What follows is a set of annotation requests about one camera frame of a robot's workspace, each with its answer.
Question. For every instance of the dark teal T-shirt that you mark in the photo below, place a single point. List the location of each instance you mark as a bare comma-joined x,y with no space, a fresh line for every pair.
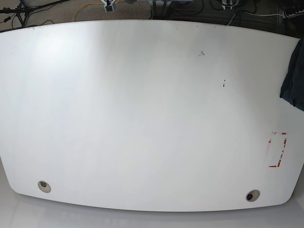
292,89

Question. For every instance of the red tape rectangle marking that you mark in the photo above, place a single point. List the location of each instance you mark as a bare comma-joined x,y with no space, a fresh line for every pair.
275,149

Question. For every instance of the black tripod stand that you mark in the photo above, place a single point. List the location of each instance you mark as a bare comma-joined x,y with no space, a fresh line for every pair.
23,12

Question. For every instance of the white power strip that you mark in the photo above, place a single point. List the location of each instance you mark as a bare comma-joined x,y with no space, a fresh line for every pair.
293,12

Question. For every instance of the white aluminium profile bracket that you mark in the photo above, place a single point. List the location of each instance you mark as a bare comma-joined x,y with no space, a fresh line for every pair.
109,5

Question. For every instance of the right table cable grommet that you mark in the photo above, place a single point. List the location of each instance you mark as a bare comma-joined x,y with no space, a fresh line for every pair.
253,195

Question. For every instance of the table cable grommet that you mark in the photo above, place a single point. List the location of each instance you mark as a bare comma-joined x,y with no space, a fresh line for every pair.
44,186
253,195

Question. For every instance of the left table cable grommet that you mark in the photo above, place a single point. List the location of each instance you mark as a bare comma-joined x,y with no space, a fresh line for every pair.
44,186

